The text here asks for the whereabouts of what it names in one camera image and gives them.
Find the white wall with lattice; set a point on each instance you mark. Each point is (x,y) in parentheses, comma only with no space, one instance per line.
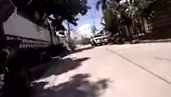
(26,31)

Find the large dark tree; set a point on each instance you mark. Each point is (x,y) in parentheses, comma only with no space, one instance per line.
(55,5)

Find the pole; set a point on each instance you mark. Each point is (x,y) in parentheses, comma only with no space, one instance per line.
(69,33)

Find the pale concrete road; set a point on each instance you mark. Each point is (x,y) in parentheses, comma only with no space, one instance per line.
(112,77)

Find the brown fence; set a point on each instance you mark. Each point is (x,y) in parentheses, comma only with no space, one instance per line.
(169,16)

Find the white car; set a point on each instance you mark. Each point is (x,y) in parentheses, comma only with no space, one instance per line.
(99,40)

